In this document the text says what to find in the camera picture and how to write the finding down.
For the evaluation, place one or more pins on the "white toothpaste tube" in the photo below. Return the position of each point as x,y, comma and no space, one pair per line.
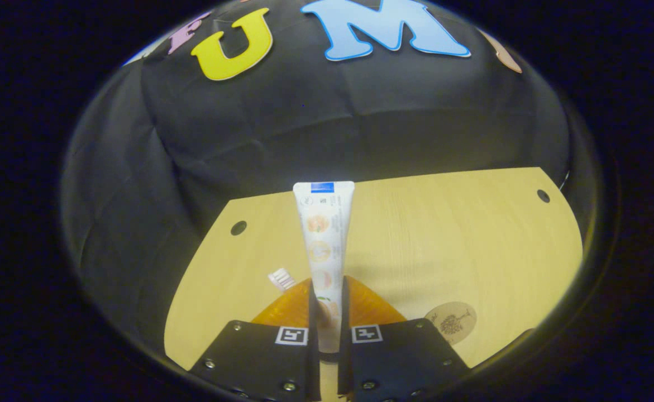
324,245

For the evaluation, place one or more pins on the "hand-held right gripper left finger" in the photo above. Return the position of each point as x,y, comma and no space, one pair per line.
314,335

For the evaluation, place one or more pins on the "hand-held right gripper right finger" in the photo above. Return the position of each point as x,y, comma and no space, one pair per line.
344,335

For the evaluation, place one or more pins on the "light wooden desktop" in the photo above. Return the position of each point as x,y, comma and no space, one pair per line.
444,240

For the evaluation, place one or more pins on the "pink toothbrush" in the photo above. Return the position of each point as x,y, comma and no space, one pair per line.
282,279

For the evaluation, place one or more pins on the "round wooden coaster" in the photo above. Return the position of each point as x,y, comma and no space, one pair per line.
452,322

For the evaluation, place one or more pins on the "black backdrop cloth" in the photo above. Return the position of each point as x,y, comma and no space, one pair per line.
332,111

